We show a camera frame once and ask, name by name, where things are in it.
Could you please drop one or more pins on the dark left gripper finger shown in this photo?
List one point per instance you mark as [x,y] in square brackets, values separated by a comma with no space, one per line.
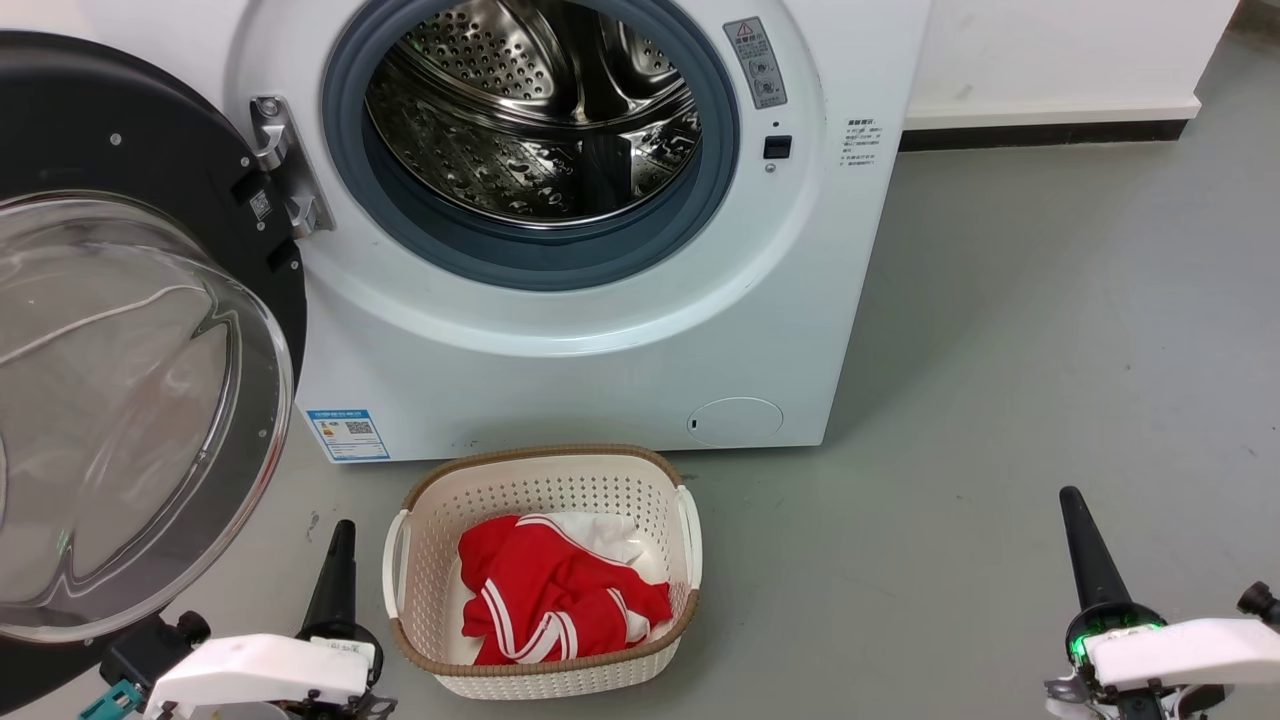
[325,595]
[345,595]

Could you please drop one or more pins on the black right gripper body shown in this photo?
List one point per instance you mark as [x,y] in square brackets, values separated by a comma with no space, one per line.
[1090,635]

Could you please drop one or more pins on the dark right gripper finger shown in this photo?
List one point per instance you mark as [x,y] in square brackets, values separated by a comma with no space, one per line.
[1108,570]
[1085,570]

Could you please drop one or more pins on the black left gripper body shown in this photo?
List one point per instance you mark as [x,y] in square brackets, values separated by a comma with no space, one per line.
[362,640]

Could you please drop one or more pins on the black round glass washer door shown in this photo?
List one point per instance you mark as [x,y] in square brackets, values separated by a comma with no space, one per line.
[130,150]

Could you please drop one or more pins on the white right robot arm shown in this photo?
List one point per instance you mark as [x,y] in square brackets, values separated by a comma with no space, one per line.
[1190,650]

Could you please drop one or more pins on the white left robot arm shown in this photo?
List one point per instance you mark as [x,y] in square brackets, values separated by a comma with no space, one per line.
[255,670]

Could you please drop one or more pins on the white front-load washing machine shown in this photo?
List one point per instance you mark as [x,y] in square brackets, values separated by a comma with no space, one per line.
[560,390]

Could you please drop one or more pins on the silver metal door hinge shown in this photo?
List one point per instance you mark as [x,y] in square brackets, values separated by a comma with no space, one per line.
[290,165]

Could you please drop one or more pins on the blue energy label sticker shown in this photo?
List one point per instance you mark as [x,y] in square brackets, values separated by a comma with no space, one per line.
[348,435]

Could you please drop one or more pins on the red garment with white stripes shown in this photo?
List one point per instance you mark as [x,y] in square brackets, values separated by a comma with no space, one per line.
[540,590]

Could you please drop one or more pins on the cream perforated laundry basket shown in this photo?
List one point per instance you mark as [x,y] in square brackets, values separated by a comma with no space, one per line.
[540,488]

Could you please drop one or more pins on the round white filter cover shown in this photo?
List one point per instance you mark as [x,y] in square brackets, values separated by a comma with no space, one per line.
[735,422]

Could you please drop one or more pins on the steel perforated washer drum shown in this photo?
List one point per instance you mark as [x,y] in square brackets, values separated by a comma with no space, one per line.
[480,170]

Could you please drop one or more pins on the small printed text sticker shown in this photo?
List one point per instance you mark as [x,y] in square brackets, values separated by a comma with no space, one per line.
[861,142]

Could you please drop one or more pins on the grey warning label plate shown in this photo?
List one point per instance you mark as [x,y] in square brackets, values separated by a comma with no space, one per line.
[756,62]

